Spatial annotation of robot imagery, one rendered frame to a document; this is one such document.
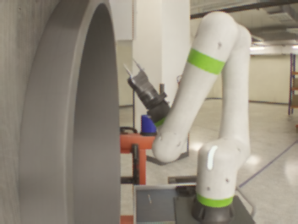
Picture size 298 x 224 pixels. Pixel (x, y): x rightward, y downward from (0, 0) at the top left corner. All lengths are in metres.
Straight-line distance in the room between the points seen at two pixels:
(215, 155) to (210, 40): 0.33
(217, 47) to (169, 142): 0.34
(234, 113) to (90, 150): 0.59
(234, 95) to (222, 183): 0.31
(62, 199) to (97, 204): 0.77
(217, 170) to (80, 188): 0.57
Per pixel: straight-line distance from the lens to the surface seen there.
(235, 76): 0.85
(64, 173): 0.23
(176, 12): 4.07
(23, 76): 0.26
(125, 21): 0.89
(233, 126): 0.86
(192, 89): 0.73
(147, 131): 1.70
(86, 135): 1.03
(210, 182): 0.74
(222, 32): 0.70
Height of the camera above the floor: 1.37
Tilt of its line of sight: 8 degrees down
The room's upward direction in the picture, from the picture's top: straight up
